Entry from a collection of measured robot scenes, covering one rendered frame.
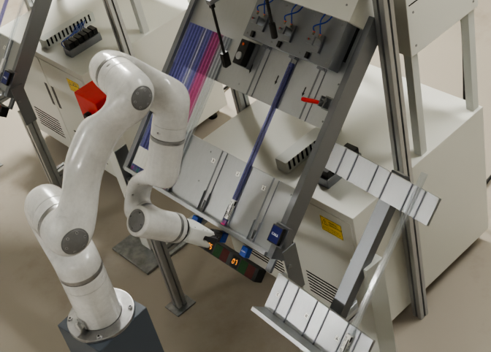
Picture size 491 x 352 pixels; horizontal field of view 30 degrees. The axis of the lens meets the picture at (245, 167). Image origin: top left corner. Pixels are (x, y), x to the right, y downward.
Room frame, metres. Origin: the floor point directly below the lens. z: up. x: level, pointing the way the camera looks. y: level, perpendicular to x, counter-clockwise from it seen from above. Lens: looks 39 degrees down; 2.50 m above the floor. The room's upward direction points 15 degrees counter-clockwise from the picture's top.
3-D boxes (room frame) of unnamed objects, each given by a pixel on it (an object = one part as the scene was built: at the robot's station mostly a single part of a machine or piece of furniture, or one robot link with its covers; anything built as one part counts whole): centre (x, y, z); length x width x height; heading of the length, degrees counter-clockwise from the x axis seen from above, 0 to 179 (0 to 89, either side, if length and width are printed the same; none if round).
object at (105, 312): (1.78, 0.48, 0.79); 0.19 x 0.19 x 0.18
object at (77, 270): (1.81, 0.50, 1.00); 0.19 x 0.12 x 0.24; 24
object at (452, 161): (2.46, -0.34, 0.31); 0.70 x 0.65 x 0.62; 34
